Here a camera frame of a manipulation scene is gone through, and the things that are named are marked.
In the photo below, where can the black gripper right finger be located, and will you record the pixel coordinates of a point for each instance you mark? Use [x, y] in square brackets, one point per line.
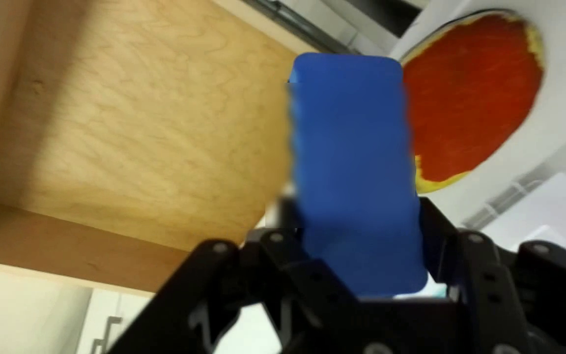
[524, 301]

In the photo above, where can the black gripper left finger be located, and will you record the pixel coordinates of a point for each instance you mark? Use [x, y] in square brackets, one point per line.
[249, 301]

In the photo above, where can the blue foam eraser block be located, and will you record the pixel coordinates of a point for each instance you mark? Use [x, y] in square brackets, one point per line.
[353, 169]

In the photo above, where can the white drawer with wooden bottom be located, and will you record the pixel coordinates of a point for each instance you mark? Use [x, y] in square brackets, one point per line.
[131, 130]

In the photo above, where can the red table tennis paddle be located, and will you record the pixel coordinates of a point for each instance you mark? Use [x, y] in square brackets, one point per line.
[469, 90]

